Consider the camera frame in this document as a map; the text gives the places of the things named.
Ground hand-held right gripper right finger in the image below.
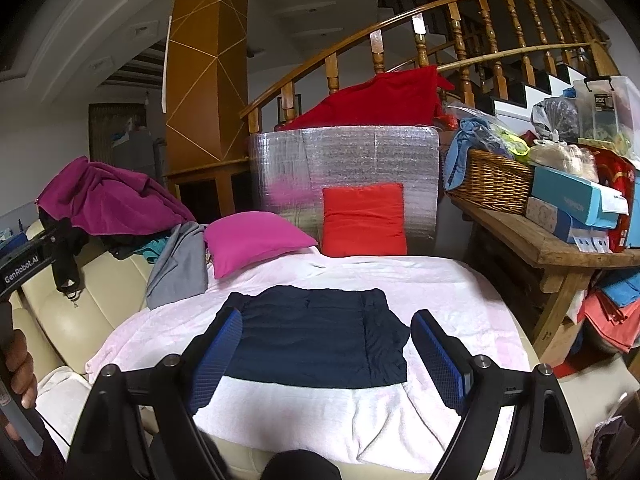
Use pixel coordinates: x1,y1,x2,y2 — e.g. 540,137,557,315
410,309,588,480

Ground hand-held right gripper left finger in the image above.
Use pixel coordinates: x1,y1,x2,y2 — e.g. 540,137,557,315
65,306,244,480

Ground navy blue jacket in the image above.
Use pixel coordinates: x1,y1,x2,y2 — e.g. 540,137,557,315
207,286,412,390

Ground person's left hand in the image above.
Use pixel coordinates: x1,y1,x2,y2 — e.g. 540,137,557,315
9,330,38,411

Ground black garment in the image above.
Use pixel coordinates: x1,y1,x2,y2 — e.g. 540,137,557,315
37,210,88,303

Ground cream leather sofa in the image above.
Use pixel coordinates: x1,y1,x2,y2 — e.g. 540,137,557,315
0,220,541,480

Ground pale pink blanket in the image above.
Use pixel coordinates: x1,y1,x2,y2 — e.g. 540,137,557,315
85,252,531,473

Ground grey garment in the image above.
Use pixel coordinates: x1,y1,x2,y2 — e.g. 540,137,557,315
145,221,211,311

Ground magenta pillow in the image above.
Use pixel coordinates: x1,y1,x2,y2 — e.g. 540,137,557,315
204,211,319,281

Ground magenta throw blanket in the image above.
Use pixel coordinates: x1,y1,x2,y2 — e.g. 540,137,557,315
37,156,197,237

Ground teal cloth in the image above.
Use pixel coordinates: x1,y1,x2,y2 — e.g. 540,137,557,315
142,237,168,266

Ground rustic wooden bench table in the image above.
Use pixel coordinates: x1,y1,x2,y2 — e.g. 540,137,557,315
447,192,640,366

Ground small red pillow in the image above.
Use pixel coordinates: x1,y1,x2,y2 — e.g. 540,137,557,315
320,183,408,257

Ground grey patterned box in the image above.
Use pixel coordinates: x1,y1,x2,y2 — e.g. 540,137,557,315
525,196,573,245

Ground stack of folded cloths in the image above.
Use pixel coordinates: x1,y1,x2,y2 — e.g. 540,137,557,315
582,267,640,353

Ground wicker basket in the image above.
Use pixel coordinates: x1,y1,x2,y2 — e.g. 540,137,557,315
445,147,535,217

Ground white and blue small boxes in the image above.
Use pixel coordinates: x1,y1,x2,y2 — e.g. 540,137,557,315
570,232,611,253

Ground dark purple cloth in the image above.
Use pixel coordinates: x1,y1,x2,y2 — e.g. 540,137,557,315
590,392,640,480

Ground teal cardboard box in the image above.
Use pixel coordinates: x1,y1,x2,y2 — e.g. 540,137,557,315
531,165,630,228

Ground blue cloth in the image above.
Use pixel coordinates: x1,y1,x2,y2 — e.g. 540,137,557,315
444,117,496,193

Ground silver foil mat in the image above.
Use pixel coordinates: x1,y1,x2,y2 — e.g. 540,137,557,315
248,124,442,256

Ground yellow green plastic bag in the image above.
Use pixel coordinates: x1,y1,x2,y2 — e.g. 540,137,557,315
495,127,533,158

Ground clear bag of beige items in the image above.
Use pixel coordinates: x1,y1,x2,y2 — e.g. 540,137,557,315
529,140,598,183

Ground orange wooden column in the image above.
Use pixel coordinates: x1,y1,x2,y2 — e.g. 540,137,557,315
162,0,251,221

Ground red gift bag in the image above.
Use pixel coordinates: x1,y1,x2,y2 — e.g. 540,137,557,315
595,147,638,251

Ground black and white staircase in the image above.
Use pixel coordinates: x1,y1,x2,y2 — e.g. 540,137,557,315
492,57,601,121

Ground large red cushion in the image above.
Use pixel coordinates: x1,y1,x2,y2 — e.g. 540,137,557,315
285,65,451,131

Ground grey plastic bag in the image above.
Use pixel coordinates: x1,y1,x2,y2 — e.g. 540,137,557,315
531,97,581,141

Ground clear plastic storage box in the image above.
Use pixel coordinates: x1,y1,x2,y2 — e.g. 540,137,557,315
572,75,640,143

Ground wooden stair railing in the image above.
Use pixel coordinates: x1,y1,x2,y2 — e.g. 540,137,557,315
240,0,621,133

